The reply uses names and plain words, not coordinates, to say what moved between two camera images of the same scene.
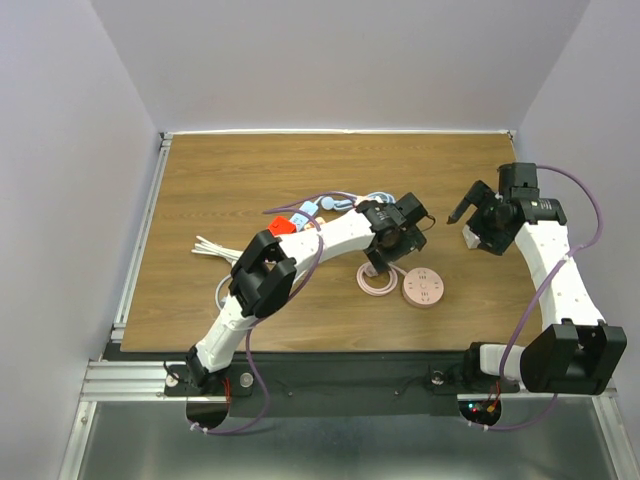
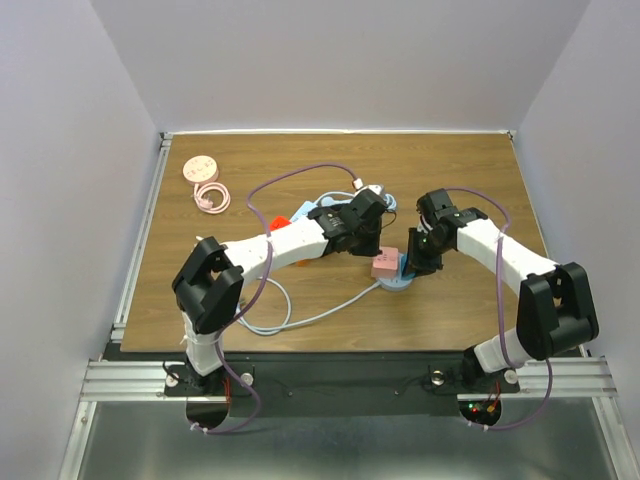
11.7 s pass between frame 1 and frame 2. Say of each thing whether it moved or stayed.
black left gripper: moved
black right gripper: moved
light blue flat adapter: stayed
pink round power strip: moved
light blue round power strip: moved
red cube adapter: stayed
